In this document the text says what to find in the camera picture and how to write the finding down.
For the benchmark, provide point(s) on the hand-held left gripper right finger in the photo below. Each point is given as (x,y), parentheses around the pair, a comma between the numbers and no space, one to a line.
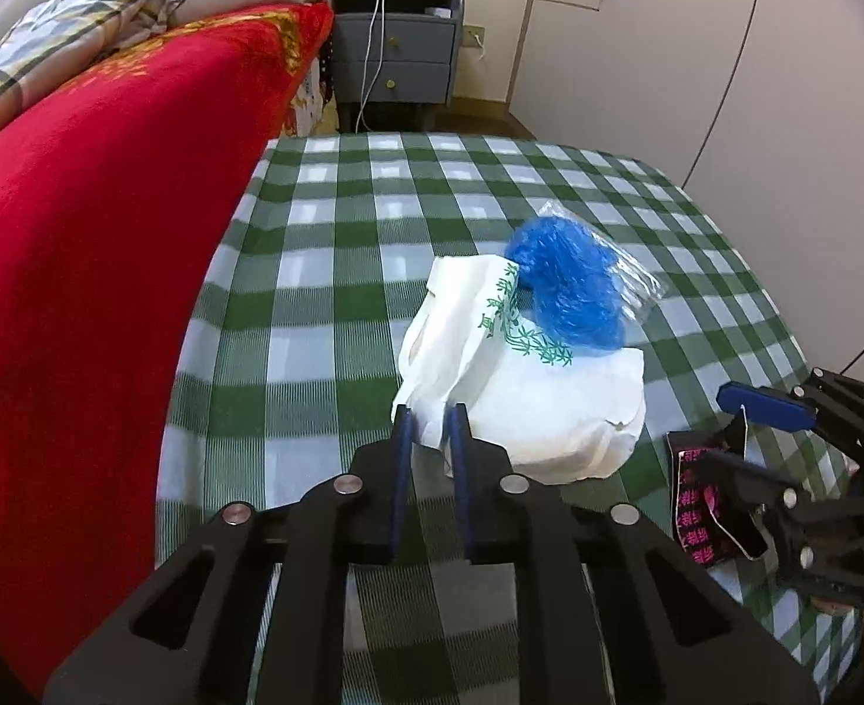
(460,470)

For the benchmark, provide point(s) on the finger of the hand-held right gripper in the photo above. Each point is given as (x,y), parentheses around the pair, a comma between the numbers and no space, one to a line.
(766,405)
(744,485)

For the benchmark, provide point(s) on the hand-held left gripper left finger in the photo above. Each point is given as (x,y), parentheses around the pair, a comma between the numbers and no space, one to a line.
(402,470)

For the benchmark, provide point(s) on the black pink snack packet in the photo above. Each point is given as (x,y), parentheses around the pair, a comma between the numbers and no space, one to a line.
(693,514)

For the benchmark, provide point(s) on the white plastic bag green print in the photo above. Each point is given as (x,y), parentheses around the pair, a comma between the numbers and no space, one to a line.
(549,411)

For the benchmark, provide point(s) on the blue plastic in clear bag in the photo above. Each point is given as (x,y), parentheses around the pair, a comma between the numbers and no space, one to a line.
(564,286)

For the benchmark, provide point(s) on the cream wardrobe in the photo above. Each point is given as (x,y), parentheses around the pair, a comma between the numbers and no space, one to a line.
(660,51)

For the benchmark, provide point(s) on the floral bed sheet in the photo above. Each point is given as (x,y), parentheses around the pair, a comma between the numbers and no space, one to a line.
(307,103)

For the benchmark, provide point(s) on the red floral blanket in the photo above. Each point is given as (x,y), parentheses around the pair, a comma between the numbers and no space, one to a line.
(72,272)

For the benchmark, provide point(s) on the grey nightstand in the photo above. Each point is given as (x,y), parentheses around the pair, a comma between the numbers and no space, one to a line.
(410,37)

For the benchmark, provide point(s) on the plaid pillow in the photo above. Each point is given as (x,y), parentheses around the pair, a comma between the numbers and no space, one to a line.
(72,22)

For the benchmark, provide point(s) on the wall socket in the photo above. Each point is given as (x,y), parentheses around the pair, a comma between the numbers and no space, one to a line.
(473,34)

